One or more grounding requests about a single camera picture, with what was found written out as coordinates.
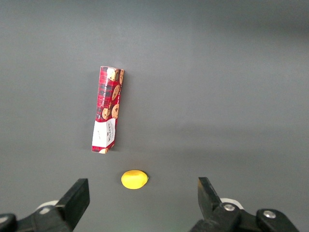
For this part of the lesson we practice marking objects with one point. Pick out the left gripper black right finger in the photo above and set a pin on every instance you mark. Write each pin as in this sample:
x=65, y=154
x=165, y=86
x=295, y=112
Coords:
x=210, y=205

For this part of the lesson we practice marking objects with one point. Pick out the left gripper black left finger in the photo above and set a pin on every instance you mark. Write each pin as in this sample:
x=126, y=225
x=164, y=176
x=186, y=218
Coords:
x=72, y=205

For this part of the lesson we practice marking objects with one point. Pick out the red tartan cookie box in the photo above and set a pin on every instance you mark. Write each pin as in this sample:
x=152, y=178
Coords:
x=107, y=108

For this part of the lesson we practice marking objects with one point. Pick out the yellow lemon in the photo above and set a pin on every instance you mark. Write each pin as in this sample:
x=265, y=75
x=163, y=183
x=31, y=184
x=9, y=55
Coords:
x=134, y=180

